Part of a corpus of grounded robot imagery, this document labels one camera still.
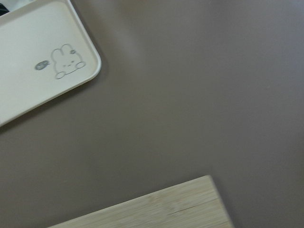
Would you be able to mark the bamboo cutting board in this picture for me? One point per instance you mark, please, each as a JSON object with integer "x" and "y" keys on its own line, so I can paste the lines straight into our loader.
{"x": 192, "y": 204}

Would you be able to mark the cream rabbit tray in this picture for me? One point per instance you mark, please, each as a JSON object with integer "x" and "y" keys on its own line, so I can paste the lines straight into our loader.
{"x": 45, "y": 51}

